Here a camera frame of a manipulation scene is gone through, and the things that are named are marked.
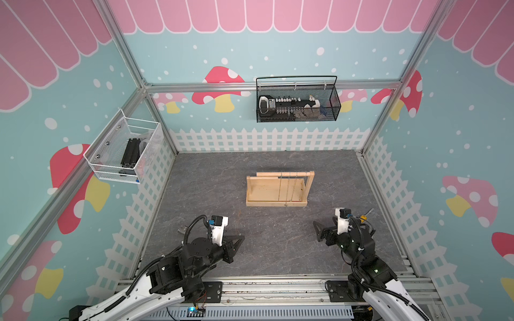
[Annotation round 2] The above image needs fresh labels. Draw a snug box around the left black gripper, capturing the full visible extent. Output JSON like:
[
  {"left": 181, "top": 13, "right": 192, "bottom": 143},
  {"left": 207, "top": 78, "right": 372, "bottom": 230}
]
[{"left": 187, "top": 235, "right": 244, "bottom": 278}]

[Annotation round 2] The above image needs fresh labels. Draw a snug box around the wooden jewelry display stand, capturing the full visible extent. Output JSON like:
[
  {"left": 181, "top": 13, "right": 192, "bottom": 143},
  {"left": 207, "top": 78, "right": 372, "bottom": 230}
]
[{"left": 246, "top": 171, "right": 315, "bottom": 207}]

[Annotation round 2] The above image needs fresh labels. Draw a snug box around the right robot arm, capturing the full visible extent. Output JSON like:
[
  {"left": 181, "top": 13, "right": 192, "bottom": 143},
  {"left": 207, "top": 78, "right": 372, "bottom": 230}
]
[{"left": 313, "top": 207, "right": 430, "bottom": 320}]

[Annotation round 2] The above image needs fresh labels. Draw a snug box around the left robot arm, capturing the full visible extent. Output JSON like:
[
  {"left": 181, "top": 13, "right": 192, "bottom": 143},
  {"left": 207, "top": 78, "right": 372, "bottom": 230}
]
[{"left": 68, "top": 215, "right": 245, "bottom": 320}]

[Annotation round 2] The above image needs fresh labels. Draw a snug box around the green lit circuit board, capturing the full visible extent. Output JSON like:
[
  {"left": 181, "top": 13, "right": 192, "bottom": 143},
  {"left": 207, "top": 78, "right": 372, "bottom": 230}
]
[{"left": 186, "top": 306, "right": 206, "bottom": 318}]

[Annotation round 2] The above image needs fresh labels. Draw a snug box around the black box in white basket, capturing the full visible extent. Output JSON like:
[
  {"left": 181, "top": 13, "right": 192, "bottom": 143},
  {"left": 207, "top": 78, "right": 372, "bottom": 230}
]
[{"left": 120, "top": 139, "right": 141, "bottom": 169}]

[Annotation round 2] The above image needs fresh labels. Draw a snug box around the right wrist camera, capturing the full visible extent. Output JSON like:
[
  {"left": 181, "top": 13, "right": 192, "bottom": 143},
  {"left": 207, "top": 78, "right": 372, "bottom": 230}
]
[{"left": 335, "top": 207, "right": 352, "bottom": 235}]

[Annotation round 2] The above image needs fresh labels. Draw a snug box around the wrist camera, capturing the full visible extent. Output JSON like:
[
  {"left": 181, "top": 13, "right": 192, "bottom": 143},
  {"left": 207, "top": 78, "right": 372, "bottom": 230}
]
[
  {"left": 208, "top": 215, "right": 229, "bottom": 246},
  {"left": 335, "top": 207, "right": 352, "bottom": 235}
]

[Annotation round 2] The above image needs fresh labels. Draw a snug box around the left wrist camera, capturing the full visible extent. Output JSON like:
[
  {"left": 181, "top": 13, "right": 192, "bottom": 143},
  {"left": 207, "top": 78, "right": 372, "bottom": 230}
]
[{"left": 208, "top": 215, "right": 229, "bottom": 246}]

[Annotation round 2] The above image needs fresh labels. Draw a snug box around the yellow handled screwdriver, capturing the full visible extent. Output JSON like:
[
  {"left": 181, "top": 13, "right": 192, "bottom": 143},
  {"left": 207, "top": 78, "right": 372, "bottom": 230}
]
[{"left": 360, "top": 208, "right": 374, "bottom": 223}]

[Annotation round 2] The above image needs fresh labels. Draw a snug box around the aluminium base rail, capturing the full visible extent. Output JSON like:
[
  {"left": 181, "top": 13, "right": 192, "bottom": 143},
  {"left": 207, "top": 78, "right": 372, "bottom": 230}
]
[{"left": 105, "top": 274, "right": 447, "bottom": 321}]

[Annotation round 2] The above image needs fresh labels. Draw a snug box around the white wire mesh basket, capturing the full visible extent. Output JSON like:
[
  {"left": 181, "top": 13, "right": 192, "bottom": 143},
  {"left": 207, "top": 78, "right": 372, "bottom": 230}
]
[{"left": 84, "top": 110, "right": 164, "bottom": 184}]

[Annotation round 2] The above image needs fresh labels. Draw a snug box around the black wire mesh basket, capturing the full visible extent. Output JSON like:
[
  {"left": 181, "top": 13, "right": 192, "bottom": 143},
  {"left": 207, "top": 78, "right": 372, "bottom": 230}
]
[{"left": 255, "top": 76, "right": 341, "bottom": 123}]

